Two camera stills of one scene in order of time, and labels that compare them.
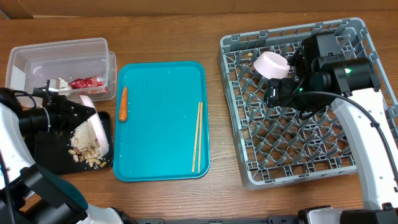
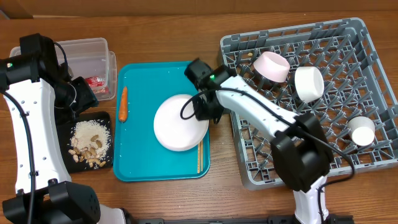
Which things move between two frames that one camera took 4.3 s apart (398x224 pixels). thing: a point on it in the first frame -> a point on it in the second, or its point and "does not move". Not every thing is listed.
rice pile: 83,137 does not move
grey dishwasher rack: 273,145 does not move
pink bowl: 271,65 does not move
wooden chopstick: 196,137 -> 199,158
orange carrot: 123,107 does not move
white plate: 99,127 -> 176,126
